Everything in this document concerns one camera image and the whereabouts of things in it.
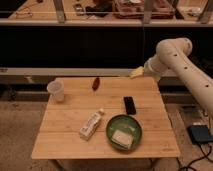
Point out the dark red pepper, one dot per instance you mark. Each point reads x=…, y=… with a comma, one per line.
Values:
x=96, y=83

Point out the clear plastic cup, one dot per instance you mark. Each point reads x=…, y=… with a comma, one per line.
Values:
x=56, y=89

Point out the green ceramic bowl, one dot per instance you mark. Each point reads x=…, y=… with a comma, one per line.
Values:
x=126, y=124

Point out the white milk carton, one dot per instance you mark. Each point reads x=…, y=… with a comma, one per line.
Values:
x=90, y=126

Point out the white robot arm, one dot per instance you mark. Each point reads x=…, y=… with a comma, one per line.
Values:
x=173, y=54

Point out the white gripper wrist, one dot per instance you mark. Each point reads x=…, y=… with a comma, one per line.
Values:
x=153, y=67

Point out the blue power box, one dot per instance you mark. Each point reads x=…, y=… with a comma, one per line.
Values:
x=199, y=134

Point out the black device on shelf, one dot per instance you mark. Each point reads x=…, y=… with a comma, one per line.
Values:
x=79, y=9

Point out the black smartphone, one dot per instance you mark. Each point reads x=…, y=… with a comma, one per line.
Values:
x=129, y=106

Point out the red tray on shelf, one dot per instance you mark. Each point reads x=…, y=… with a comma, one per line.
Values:
x=135, y=9

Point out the white sponge block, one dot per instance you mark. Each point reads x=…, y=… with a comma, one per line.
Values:
x=122, y=138

